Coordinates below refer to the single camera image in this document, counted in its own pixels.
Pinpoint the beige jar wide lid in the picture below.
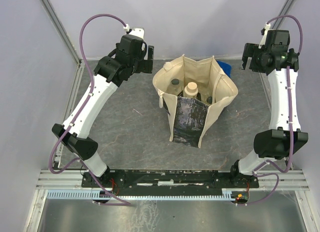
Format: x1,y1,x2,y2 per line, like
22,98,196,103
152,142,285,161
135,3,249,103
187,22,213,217
183,82,199,98

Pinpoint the light blue cable duct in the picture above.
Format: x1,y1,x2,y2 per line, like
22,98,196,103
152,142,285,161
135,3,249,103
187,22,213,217
47,186,237,201

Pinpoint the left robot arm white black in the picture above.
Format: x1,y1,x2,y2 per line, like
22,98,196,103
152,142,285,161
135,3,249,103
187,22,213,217
52,27,154,187

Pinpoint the blue cloth behind bag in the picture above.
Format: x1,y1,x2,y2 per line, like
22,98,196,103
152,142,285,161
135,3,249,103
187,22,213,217
216,60,232,78

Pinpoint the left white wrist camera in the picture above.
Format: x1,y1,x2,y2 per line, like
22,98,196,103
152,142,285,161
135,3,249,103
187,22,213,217
119,23,147,54

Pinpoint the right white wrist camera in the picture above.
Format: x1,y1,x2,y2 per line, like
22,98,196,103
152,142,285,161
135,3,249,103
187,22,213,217
258,22,271,49

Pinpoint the small circuit board red led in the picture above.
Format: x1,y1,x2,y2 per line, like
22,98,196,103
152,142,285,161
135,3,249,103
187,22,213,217
235,193,249,204

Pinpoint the clear square bottle back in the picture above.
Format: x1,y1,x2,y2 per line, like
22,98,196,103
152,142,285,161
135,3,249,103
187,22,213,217
206,96,213,105

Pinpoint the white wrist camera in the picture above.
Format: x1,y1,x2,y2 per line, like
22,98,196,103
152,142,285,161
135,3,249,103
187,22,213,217
119,23,147,54
258,22,271,49

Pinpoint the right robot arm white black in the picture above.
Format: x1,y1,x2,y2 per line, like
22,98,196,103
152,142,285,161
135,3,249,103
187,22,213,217
228,28,309,188

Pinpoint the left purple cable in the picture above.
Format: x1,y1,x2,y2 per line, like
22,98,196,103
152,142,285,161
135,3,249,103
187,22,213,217
48,13,133,206

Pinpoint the right aluminium frame post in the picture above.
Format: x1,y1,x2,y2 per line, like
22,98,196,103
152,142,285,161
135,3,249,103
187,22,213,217
254,0,300,62

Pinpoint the beige canvas tote bag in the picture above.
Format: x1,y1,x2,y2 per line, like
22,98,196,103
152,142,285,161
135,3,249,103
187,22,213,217
152,55,238,148

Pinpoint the left aluminium frame post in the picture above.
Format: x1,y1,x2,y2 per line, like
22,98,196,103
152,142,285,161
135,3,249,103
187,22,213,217
39,0,81,65

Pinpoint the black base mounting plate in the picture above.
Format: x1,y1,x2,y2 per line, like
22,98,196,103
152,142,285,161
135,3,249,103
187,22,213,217
98,169,259,193

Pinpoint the aluminium frame post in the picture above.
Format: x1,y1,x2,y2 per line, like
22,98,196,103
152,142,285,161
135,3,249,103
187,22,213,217
39,0,81,65
254,0,300,62

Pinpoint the aluminium front rail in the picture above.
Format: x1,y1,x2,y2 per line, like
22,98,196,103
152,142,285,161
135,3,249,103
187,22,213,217
36,170,310,192

